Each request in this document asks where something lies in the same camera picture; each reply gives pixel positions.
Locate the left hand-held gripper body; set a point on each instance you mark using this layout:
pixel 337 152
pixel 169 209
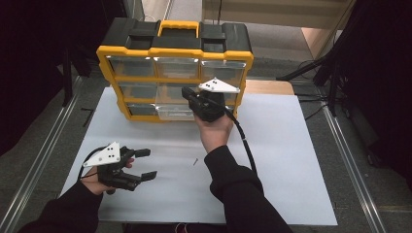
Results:
pixel 116 179

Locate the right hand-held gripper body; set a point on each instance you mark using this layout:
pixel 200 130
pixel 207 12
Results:
pixel 207 108

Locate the clear plastic screw drawer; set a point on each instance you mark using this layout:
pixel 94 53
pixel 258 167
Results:
pixel 171 111

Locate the small metal screw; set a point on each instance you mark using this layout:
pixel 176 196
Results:
pixel 195 161

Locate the yellow black organizer cabinet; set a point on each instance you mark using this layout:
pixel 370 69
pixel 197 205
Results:
pixel 176 39

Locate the person's left hand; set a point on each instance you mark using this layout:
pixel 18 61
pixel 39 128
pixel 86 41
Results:
pixel 90 184

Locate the person's right hand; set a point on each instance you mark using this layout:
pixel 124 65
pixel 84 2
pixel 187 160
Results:
pixel 213 134

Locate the white table cover sheet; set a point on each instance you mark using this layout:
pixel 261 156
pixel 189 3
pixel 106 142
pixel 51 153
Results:
pixel 155 207

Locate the grid of clear plastic drawers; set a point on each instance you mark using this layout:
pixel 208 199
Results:
pixel 132 67

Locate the person's lap dark clothing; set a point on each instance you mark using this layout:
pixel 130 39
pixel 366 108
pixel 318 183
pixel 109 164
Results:
pixel 178 229

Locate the black metal stand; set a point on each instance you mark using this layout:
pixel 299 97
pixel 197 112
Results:
pixel 332 84
pixel 67 81

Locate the beige cabinet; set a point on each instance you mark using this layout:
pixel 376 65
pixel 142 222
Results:
pixel 275 13

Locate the black curtain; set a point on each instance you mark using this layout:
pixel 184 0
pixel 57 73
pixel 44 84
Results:
pixel 385 81
pixel 29 64

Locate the aluminium floor rail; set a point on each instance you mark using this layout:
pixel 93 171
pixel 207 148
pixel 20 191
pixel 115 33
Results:
pixel 353 168
pixel 42 161

